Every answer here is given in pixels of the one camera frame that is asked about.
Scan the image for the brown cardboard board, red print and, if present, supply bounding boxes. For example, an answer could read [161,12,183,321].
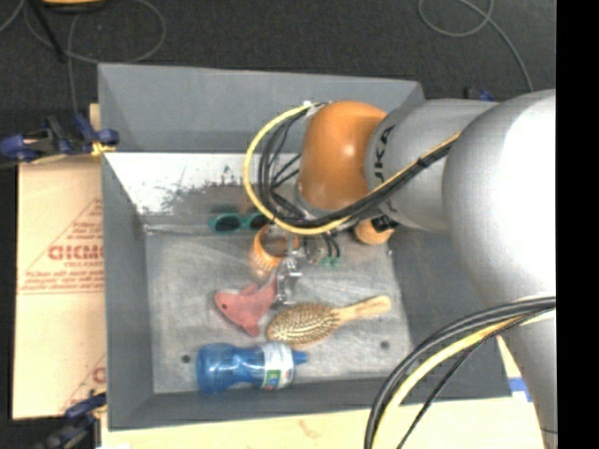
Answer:
[10,153,109,421]

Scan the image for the wooden hairbrush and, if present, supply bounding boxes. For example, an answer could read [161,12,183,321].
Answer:
[265,295,393,350]

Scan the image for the green sunglasses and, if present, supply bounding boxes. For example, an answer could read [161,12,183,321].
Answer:
[207,210,271,234]

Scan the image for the orange translucent cup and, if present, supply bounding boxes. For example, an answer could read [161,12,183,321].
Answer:
[246,224,294,283]

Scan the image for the pink toy fish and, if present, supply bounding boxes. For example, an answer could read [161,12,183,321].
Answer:
[213,280,280,339]

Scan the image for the grey metal bin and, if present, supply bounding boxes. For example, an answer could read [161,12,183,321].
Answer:
[96,63,512,430]

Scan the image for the blue plastic bottle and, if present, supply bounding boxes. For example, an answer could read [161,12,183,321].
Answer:
[195,340,310,395]

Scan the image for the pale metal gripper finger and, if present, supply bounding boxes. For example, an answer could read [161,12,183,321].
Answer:
[277,256,302,281]
[272,275,303,308]

